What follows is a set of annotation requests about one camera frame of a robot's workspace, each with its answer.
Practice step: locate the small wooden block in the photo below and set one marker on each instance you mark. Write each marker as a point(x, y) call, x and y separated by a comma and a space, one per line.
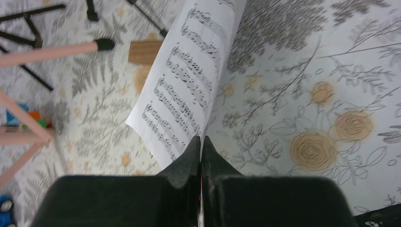
point(143, 52)

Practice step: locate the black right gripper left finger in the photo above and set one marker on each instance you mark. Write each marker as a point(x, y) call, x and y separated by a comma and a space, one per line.
point(170, 198)

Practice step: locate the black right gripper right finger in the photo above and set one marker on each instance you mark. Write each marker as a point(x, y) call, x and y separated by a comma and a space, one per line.
point(231, 199)

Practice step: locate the green toy brick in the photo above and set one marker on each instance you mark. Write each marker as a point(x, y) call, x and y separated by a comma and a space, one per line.
point(41, 122)

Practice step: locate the orange curved toy piece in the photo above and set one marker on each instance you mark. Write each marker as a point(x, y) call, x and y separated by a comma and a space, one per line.
point(35, 115)

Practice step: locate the floral patterned table mat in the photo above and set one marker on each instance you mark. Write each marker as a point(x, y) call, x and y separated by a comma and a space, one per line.
point(311, 88)

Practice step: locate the sheet music page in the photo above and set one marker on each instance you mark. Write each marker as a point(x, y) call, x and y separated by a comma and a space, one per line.
point(177, 98)

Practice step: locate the blue toy car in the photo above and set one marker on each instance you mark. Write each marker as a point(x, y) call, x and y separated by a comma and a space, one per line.
point(6, 212)

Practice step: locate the black microphone tripod stand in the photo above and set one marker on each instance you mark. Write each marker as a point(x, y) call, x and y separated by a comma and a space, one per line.
point(133, 15)

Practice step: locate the light blue toy brick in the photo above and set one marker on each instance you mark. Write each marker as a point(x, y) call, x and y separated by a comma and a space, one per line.
point(12, 120)

